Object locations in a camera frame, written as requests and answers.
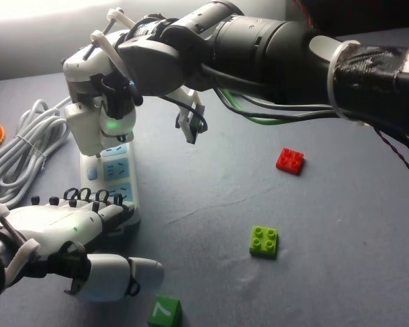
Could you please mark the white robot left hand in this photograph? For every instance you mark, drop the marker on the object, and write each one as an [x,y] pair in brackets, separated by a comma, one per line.
[54,221]

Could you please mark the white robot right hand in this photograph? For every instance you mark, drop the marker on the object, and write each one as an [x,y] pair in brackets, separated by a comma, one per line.
[88,58]

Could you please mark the white charger adapter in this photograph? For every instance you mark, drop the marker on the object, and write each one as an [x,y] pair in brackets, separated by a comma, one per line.
[85,133]

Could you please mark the white power strip blue sockets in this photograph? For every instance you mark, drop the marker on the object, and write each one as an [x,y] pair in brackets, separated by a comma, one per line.
[117,167]

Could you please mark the green cube with white seven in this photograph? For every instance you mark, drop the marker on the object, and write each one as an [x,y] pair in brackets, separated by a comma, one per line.
[163,311]

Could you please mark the lime green toy brick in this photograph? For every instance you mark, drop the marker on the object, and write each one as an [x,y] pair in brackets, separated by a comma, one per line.
[263,243]

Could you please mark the red toy brick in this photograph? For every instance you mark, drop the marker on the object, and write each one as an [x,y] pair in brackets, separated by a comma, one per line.
[289,161]

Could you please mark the grey table cloth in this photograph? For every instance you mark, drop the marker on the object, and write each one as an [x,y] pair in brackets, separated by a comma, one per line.
[327,255]

